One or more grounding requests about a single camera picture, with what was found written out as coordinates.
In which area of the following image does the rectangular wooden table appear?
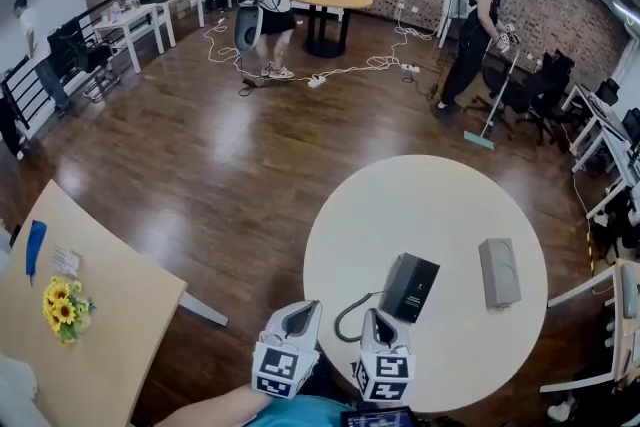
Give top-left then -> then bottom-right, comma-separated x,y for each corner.
0,179 -> 230,427

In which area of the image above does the black sled chair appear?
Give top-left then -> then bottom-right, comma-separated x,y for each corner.
47,17 -> 124,104

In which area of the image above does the wooden desk white frame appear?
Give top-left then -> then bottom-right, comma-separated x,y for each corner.
538,258 -> 640,394

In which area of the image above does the white floor cable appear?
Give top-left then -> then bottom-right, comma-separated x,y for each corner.
202,17 -> 436,86

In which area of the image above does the black metal chair rack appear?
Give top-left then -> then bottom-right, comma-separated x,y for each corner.
0,0 -> 201,131

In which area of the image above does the white kettle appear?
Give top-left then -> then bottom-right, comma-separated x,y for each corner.
0,353 -> 37,411

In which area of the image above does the black tablet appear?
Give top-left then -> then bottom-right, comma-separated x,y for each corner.
339,407 -> 419,427

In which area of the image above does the black office chair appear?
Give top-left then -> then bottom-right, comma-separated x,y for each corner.
467,64 -> 531,141
517,49 -> 576,146

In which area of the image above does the round white table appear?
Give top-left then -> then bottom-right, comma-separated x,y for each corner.
302,154 -> 549,414

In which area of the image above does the grey oval shell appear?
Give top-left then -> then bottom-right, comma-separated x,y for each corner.
233,3 -> 265,55

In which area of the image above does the black telephone with cord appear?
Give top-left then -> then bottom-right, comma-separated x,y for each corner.
333,252 -> 441,344

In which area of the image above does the grey speaker box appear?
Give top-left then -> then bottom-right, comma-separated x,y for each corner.
478,237 -> 522,310

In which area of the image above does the black monitor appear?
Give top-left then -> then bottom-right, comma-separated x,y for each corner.
621,107 -> 640,146
595,78 -> 621,107

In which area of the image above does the white rectangular table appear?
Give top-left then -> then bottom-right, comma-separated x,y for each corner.
92,3 -> 166,75

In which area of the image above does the sunflower bouquet in vase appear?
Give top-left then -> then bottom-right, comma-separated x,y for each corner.
42,275 -> 97,345

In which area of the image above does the blue cloth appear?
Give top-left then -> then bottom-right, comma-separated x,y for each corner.
24,219 -> 48,287

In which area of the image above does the white paper card stand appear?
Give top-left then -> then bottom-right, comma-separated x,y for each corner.
51,244 -> 84,279

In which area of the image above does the ceiling tube light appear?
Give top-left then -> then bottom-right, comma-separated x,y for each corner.
612,0 -> 640,24

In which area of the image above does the white flat mop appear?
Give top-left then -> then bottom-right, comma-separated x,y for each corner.
463,42 -> 521,151

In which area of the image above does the person's teal shirt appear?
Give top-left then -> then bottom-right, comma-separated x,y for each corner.
244,393 -> 351,427

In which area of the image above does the white office desk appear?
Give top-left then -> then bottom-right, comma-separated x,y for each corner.
562,82 -> 640,221

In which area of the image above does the person's left forearm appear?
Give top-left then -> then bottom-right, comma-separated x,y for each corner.
154,382 -> 274,427

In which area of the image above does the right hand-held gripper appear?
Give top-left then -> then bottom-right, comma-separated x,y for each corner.
352,307 -> 417,403

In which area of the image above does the yellow black cable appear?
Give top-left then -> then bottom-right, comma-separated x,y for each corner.
584,224 -> 597,276

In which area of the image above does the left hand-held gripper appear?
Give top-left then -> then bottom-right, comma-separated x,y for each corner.
251,299 -> 323,400

